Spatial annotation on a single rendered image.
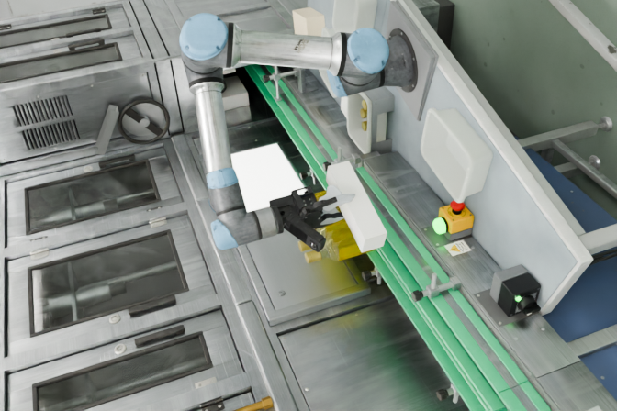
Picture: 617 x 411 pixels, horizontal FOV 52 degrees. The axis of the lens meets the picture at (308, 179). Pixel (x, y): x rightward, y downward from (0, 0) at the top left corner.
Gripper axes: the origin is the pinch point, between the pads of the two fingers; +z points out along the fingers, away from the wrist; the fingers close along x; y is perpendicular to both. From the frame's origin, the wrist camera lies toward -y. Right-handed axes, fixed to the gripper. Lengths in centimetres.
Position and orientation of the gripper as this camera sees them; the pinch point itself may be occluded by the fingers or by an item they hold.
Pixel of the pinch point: (350, 206)
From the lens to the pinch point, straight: 163.1
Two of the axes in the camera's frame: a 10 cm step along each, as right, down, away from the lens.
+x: -0.6, 6.1, 7.9
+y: -3.5, -7.5, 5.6
